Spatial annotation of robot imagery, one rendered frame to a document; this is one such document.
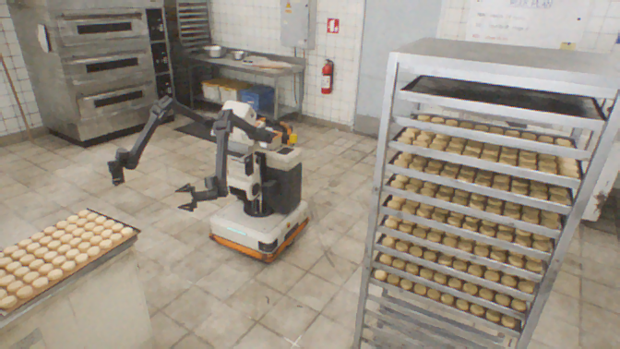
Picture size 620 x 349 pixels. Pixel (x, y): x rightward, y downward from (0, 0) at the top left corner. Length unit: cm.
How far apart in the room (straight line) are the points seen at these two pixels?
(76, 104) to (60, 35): 80
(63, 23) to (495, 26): 483
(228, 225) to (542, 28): 381
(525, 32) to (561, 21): 33
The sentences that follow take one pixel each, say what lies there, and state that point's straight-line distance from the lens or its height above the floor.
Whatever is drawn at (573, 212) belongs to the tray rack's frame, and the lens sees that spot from 137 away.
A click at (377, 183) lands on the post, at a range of 142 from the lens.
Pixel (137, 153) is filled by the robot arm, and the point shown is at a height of 103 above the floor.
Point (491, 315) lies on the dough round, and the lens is 172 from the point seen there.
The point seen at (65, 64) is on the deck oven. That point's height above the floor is 107.
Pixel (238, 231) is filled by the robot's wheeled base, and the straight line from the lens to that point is 305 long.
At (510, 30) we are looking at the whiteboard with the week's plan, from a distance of 499.
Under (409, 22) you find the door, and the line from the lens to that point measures 529.
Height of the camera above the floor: 200
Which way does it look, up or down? 27 degrees down
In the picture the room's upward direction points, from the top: 2 degrees clockwise
